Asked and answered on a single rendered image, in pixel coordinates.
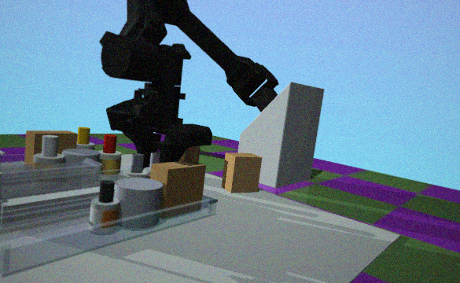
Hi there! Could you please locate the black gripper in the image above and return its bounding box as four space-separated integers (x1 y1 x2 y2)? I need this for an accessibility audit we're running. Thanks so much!
124 83 212 170

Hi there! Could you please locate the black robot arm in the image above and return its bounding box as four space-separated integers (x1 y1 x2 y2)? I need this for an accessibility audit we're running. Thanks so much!
99 0 279 134

